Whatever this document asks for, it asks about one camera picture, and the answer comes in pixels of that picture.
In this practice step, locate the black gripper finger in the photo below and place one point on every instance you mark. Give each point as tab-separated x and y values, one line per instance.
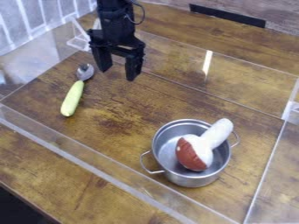
134	64
103	58

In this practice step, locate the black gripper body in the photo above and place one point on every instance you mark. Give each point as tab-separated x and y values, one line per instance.
126	46

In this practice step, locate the red plush mushroom toy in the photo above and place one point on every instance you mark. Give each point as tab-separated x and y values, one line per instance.
194	149

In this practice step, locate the silver pot with handles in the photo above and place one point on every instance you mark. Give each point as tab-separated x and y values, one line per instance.
159	160

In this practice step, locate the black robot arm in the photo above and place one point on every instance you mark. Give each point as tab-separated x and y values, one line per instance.
115	39

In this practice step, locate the black bar at table back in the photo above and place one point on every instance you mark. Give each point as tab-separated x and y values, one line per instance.
229	15

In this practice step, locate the clear acrylic front barrier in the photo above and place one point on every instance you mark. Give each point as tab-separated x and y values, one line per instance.
183	208

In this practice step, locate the clear acrylic triangular bracket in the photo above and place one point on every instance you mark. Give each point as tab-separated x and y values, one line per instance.
81	39

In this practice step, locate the spoon with yellow-green handle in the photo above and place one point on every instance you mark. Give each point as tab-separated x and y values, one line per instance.
73	97

